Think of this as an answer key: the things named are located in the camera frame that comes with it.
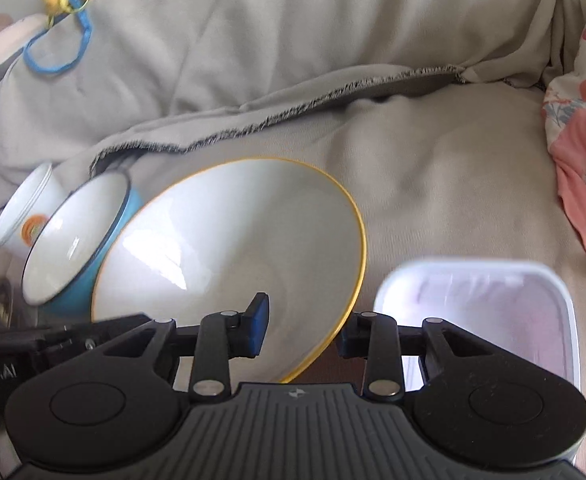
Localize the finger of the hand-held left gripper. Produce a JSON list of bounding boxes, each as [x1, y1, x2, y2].
[[43, 314, 153, 356]]

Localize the white round object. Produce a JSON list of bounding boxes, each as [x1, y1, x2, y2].
[[0, 14, 56, 78]]

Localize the white rectangular plastic container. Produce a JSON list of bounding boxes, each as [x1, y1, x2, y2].
[[373, 257, 582, 401]]

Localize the grey blanket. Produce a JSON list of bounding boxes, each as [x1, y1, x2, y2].
[[0, 0, 581, 256]]

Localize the white cup orange print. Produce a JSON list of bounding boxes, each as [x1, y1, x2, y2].
[[0, 161, 74, 259]]

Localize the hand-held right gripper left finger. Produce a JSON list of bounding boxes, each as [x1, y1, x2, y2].
[[104, 292, 271, 406]]

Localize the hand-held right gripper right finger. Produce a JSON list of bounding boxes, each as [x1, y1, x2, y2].
[[335, 310, 494, 403]]

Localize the beige bed sheet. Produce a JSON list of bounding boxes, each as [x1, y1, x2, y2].
[[0, 67, 586, 480]]

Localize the large white bowl yellow rim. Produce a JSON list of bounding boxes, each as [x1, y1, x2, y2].
[[90, 156, 369, 385]]

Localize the blue strap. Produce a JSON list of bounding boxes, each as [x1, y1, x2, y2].
[[22, 0, 94, 76]]

